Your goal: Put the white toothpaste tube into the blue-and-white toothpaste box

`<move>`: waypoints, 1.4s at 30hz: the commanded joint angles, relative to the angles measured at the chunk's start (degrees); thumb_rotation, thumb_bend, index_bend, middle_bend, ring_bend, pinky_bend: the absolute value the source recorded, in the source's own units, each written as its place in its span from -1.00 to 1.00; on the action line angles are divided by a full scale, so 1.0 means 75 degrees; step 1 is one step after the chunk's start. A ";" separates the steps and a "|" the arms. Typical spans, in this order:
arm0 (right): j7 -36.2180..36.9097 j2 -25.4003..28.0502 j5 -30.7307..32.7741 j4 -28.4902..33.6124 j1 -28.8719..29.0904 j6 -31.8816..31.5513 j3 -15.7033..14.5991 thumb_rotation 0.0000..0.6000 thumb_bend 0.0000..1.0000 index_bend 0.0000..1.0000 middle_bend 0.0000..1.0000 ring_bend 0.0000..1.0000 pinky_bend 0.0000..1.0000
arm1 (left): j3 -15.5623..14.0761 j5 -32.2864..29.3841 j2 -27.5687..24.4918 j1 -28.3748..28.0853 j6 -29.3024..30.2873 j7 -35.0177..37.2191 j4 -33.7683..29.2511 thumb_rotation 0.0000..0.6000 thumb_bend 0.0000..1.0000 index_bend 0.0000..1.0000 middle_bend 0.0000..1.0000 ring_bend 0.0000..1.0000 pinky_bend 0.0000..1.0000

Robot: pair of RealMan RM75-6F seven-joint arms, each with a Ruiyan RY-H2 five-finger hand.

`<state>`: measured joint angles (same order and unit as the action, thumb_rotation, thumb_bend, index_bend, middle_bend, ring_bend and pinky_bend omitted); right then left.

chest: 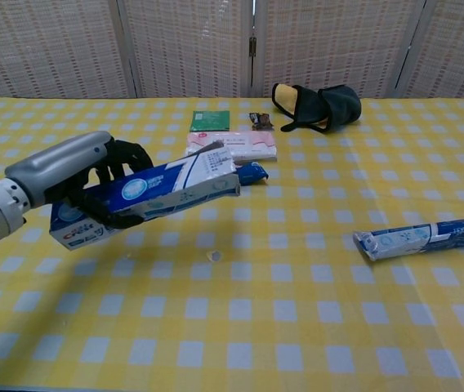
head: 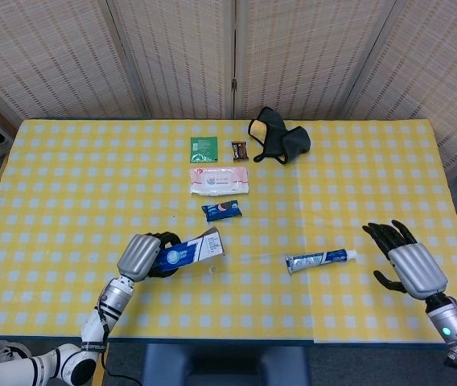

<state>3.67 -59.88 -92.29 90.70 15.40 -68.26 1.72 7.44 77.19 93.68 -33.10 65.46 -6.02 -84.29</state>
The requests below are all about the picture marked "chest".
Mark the yellow white checkered tablecloth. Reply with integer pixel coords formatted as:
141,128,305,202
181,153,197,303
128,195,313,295
0,96,464,392

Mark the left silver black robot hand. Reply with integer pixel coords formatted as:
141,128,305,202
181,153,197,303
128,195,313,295
4,130,155,229

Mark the green sachet packet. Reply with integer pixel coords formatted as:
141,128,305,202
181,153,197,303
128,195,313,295
190,109,231,132

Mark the pink white wet wipes pack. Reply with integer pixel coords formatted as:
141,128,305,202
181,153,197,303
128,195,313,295
185,131,279,163

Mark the beige woven folding screen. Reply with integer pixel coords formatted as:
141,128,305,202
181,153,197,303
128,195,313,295
0,0,464,106

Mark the brown candy wrapper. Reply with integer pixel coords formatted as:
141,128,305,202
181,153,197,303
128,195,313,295
248,113,276,131

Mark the blue white toothpaste tube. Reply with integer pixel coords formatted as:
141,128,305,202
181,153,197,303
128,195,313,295
352,219,464,263

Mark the blue wet wipes pack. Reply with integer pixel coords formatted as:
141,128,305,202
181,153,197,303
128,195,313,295
235,161,270,185

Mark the blue white toothpaste box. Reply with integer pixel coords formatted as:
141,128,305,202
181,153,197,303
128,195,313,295
48,151,242,251

